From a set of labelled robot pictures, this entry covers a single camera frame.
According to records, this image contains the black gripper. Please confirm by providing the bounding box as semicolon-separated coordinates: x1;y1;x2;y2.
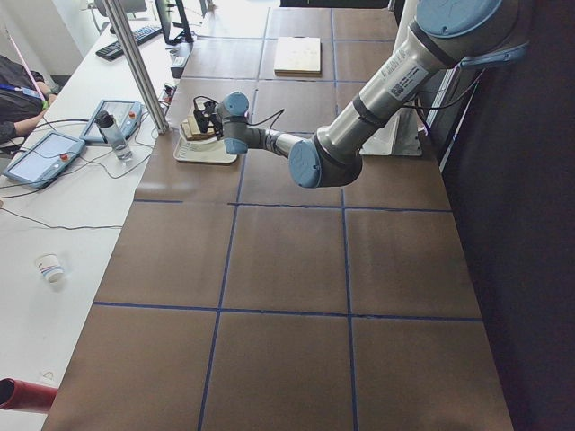
205;111;224;139

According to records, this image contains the bread slice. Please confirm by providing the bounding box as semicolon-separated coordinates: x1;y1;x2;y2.
180;114;215;141

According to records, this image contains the white round plate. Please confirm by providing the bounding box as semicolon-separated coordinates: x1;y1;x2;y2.
180;124;216;144

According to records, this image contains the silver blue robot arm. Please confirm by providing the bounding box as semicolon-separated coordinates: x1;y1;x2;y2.
216;1;534;189

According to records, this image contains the cream bear serving tray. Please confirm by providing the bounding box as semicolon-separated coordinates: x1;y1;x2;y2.
173;99;237;164

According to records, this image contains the teach pendant far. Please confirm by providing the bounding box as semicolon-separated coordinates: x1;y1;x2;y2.
80;100;143;146

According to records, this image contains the teach pendant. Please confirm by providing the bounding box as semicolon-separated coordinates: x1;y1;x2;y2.
3;132;86;189
80;100;143;146

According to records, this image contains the wooden cutting board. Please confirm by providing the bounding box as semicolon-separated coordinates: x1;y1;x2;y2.
273;37;322;75

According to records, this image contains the clear water bottle black cap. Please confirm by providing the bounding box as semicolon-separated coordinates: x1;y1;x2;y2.
94;110;132;162

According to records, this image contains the black monitor stand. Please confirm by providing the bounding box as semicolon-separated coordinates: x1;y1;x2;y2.
155;0;194;46

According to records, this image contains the black keyboard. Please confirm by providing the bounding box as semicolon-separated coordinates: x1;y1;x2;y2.
95;24;163;61

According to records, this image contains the teach pendant near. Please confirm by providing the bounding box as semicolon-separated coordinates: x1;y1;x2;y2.
3;132;86;189

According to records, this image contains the person in dark clothes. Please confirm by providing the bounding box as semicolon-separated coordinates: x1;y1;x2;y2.
1;56;58;154

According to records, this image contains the white paper cup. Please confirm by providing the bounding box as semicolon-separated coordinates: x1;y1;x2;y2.
34;253;64;283

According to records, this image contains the red cylinder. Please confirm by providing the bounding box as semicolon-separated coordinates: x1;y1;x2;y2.
1;378;58;413

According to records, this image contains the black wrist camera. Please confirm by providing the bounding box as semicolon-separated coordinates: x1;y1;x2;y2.
193;100;218;123

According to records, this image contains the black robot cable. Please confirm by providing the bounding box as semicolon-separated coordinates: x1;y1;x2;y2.
191;94;287;131

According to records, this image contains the aluminium frame post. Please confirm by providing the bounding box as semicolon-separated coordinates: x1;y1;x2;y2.
103;0;169;135

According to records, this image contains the white mounting pedestal column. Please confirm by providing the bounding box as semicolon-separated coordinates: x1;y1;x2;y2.
360;0;422;157

